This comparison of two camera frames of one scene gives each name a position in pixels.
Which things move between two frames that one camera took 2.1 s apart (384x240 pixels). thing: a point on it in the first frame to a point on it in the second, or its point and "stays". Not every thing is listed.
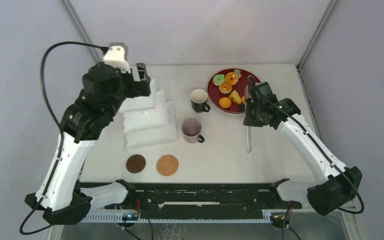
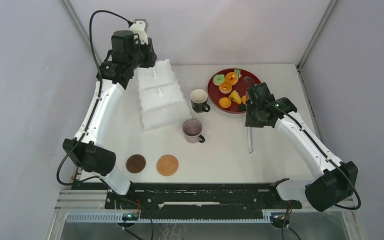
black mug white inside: (198, 99) stays
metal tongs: (248, 128) stays
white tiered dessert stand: (149, 121) to (162, 104)
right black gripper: (249, 120) stays
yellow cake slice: (235, 97) stays
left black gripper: (139, 88) to (151, 56)
